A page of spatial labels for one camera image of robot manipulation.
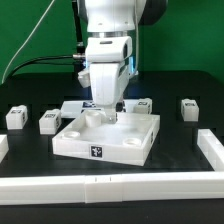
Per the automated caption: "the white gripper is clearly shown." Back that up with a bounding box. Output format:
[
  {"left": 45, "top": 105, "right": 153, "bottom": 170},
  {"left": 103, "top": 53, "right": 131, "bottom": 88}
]
[{"left": 85, "top": 36, "right": 132, "bottom": 122}]

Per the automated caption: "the white square tabletop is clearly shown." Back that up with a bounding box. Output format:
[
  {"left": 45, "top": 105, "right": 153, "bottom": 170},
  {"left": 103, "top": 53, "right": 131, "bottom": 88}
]
[{"left": 52, "top": 110, "right": 160, "bottom": 166}]

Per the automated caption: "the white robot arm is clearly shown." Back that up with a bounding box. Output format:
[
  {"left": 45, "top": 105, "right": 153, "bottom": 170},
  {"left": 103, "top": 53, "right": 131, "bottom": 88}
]
[{"left": 78, "top": 0, "right": 168, "bottom": 123}]

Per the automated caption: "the white left fence piece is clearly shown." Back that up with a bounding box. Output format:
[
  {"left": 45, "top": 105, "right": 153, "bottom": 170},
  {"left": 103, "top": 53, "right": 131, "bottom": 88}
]
[{"left": 0, "top": 135, "right": 9, "bottom": 163}]

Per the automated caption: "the white marker base plate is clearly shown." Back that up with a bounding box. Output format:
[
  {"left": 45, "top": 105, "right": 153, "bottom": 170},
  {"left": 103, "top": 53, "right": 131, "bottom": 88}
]
[{"left": 61, "top": 99, "right": 137, "bottom": 118}]

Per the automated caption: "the white front fence rail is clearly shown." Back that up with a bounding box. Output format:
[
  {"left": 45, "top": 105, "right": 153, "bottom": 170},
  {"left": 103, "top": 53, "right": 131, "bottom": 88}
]
[{"left": 0, "top": 172, "right": 224, "bottom": 205}]

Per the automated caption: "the black cable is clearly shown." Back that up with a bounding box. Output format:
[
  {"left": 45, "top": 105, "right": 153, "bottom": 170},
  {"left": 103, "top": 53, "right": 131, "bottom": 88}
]
[{"left": 4, "top": 54, "right": 87, "bottom": 81}]

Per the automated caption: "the white cable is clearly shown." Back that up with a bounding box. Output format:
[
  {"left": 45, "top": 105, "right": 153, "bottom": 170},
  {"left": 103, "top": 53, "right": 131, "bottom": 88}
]
[{"left": 1, "top": 0, "right": 57, "bottom": 85}]

